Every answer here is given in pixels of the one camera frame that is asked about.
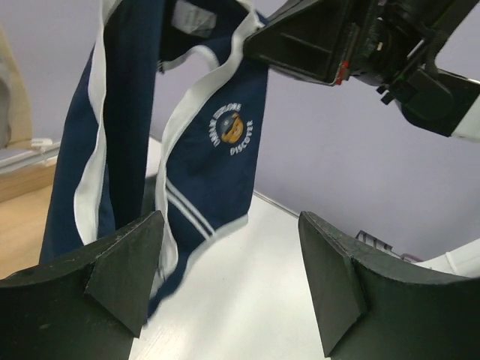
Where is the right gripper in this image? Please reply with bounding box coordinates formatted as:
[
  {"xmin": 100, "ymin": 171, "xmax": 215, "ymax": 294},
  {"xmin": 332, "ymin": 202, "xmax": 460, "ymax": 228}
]
[{"xmin": 243, "ymin": 0, "xmax": 473, "ymax": 88}]

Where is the navy blue underwear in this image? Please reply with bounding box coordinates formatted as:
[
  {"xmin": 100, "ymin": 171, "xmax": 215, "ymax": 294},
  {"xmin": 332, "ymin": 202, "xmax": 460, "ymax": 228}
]
[{"xmin": 39, "ymin": 1, "xmax": 269, "ymax": 314}]

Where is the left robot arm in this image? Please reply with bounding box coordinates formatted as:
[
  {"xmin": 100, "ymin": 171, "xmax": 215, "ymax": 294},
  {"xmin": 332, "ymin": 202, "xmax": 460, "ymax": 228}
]
[{"xmin": 1, "ymin": 211, "xmax": 479, "ymax": 359}]

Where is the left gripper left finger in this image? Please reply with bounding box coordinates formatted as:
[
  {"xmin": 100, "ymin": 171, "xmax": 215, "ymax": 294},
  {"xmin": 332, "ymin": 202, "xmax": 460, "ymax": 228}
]
[{"xmin": 1, "ymin": 211, "xmax": 164, "ymax": 360}]

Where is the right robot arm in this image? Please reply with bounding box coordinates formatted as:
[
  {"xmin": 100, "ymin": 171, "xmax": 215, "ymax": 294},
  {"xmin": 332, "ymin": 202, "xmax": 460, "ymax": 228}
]
[{"xmin": 244, "ymin": 0, "xmax": 479, "ymax": 141}]

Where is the aluminium rail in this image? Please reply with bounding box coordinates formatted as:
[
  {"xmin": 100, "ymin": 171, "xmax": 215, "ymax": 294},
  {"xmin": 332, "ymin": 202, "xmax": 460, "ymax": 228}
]
[{"xmin": 355, "ymin": 230, "xmax": 396, "ymax": 257}]

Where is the wooden rack stand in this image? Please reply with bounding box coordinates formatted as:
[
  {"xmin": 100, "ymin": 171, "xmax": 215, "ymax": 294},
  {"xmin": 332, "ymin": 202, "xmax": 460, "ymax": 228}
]
[{"xmin": 1, "ymin": 160, "xmax": 56, "ymax": 278}]

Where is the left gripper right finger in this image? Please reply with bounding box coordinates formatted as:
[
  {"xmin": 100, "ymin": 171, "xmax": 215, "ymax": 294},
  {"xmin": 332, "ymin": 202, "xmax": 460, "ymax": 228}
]
[{"xmin": 298, "ymin": 211, "xmax": 479, "ymax": 359}]

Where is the grey underwear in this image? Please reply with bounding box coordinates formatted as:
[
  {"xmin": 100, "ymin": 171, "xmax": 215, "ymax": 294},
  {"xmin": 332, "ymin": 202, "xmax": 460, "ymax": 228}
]
[{"xmin": 1, "ymin": 28, "xmax": 33, "ymax": 149}]

